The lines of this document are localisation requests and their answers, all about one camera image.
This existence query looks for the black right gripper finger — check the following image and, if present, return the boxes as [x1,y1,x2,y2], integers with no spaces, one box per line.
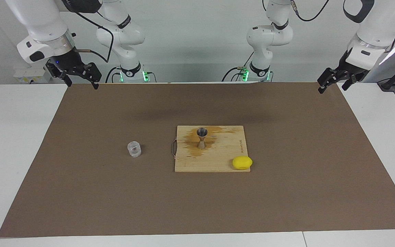
[84,62,102,90]
[46,61,72,87]

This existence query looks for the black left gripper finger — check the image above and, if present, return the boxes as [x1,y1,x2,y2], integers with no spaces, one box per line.
[318,68,339,94]
[342,74,360,91]

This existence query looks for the clear glass cup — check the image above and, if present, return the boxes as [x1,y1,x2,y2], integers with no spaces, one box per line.
[127,141,142,158]

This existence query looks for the steel double jigger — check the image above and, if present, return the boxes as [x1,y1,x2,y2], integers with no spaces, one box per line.
[196,127,209,150]

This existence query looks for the yellow lemon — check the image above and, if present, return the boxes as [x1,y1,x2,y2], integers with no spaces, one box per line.
[232,156,253,170]

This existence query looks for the brown paper table mat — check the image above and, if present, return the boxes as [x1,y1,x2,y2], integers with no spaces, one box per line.
[0,82,395,238]

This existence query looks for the wooden cutting board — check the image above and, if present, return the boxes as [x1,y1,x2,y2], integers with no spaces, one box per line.
[171,125,251,173]

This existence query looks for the black right base cable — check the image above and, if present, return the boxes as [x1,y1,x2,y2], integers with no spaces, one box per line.
[105,66,122,84]

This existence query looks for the black base cable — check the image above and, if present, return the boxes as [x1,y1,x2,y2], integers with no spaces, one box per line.
[222,51,255,82]
[105,66,122,84]

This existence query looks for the white wall socket box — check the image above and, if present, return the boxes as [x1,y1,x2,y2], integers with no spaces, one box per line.
[13,67,51,84]

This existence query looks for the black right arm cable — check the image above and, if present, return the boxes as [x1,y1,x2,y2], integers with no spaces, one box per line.
[71,0,114,63]

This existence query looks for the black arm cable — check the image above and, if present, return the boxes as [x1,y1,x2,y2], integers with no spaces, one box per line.
[71,0,114,63]
[288,0,330,22]

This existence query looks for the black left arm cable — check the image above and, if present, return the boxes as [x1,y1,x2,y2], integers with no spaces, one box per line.
[288,0,330,22]

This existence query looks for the black left base cable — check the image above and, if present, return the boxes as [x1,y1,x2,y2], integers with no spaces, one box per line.
[222,51,255,82]

